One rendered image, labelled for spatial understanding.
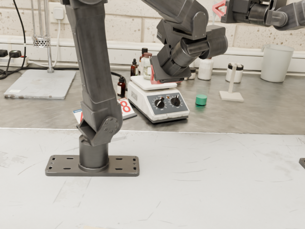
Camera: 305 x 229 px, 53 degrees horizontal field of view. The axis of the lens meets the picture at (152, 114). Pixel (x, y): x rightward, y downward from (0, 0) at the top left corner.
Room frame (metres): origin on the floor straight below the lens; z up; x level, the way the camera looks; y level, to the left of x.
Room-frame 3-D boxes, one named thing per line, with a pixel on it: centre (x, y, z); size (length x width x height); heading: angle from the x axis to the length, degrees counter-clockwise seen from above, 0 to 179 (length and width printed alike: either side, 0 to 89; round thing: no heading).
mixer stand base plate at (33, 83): (1.09, 0.42, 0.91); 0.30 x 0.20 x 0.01; 7
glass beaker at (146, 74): (0.98, 0.02, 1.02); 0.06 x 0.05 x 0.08; 28
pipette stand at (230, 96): (1.10, -0.29, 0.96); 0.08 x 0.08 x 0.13; 88
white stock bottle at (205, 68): (1.33, -0.22, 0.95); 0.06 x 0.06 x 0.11
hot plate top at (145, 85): (0.96, 0.01, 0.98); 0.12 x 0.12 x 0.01; 28
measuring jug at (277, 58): (1.41, -0.54, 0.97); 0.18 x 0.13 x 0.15; 25
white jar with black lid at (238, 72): (1.32, -0.35, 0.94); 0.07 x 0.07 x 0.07
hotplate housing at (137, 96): (0.94, -0.01, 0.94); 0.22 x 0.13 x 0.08; 28
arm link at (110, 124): (0.58, 0.12, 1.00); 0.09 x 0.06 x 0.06; 35
